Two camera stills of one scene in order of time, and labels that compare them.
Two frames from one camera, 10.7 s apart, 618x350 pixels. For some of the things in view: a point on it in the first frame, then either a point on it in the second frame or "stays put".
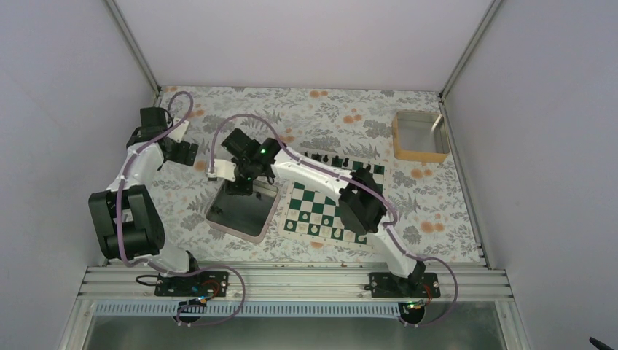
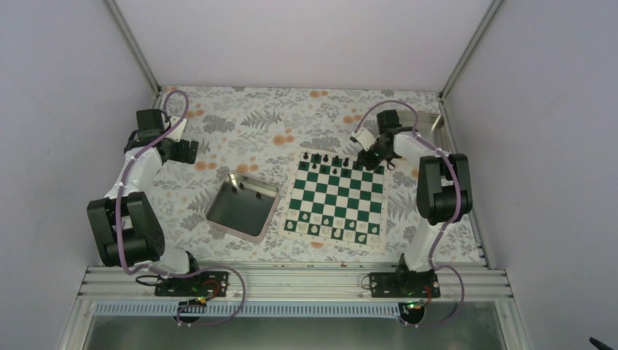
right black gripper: [237, 189] → [369, 162]
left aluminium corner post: [135, 48] stays put
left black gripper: [181, 157] stays put
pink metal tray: [245, 216] stays put
